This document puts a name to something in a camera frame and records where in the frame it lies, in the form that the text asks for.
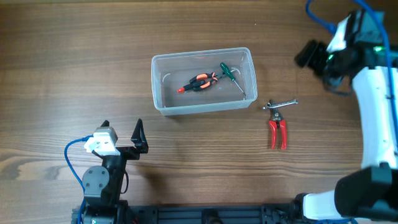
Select red black screwdriver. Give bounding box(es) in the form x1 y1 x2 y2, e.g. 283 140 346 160
177 83 194 93

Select orange black needle-nose pliers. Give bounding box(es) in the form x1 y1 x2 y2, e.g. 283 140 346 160
185 72 225 91

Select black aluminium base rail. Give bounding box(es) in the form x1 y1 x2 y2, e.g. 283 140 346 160
71 203 312 224

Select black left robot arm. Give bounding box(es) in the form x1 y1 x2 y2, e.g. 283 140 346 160
75 119 149 224

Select red handled wire stripper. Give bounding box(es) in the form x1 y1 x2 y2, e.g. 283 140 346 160
269 108 287 151

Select green handled screwdriver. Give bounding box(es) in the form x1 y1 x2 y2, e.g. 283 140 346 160
220 62 246 96

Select clear plastic container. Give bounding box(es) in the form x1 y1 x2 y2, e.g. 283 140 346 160
151 47 257 116

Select silver combination wrench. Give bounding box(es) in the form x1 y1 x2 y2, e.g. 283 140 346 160
262 99 299 110

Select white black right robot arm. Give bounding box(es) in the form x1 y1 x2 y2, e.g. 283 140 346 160
295 40 397 223

